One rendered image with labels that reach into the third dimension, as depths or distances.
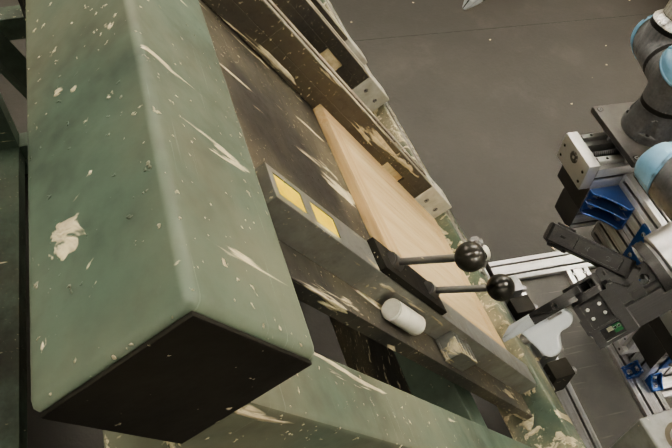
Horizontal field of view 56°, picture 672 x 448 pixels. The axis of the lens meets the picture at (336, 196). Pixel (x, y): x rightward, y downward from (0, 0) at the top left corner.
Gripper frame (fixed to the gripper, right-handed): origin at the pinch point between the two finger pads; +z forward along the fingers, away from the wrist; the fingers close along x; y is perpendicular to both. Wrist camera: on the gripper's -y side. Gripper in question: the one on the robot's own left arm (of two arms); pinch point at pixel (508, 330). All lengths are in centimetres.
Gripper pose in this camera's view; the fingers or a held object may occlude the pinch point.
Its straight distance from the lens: 87.8
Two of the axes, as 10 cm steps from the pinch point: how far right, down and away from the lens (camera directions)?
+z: -8.0, 5.5, 2.4
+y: 4.7, 8.2, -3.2
